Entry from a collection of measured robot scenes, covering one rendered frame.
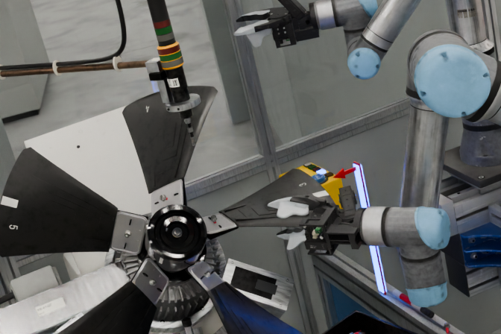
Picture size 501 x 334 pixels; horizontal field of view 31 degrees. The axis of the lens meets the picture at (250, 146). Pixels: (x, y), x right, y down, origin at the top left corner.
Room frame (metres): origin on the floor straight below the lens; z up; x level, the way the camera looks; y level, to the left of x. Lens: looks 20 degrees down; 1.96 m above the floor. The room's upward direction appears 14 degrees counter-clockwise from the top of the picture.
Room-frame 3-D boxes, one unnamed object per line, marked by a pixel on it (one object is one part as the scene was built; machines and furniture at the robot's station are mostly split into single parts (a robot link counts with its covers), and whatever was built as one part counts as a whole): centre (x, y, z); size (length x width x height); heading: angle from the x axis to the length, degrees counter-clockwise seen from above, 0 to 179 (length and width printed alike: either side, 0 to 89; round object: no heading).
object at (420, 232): (1.51, -0.26, 1.17); 0.11 x 0.08 x 0.09; 57
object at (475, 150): (2.07, -0.57, 1.09); 0.15 x 0.15 x 0.10
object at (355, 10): (2.25, -0.34, 1.43); 0.11 x 0.08 x 0.09; 80
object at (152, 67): (1.73, 0.12, 1.50); 0.09 x 0.07 x 0.10; 55
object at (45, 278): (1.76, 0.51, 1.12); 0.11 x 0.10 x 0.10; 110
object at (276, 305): (1.77, 0.07, 0.98); 0.20 x 0.16 x 0.20; 20
